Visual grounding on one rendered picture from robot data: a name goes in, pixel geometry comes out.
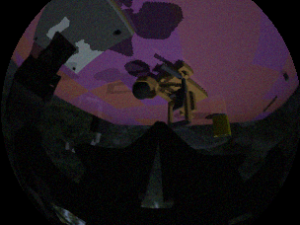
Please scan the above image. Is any yellow cup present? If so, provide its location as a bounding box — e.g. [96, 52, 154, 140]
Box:
[213, 112, 232, 137]

